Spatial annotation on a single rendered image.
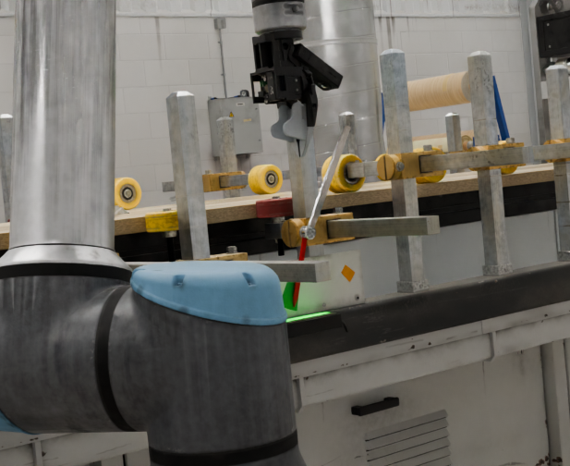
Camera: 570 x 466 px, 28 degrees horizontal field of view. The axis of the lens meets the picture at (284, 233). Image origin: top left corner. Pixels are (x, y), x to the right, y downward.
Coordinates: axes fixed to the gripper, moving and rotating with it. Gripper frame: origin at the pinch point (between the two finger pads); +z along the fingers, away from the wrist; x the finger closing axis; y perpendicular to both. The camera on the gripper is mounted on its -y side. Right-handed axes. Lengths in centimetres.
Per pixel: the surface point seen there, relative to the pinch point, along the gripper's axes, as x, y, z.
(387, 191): -26, -43, 9
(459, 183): -26, -65, 9
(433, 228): 19.2, -10.0, 15.8
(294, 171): -8.1, -3.8, 3.4
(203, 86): -699, -463, -103
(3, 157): -115, 2, -10
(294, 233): -6.7, -1.2, 14.4
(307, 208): -6.2, -4.4, 10.2
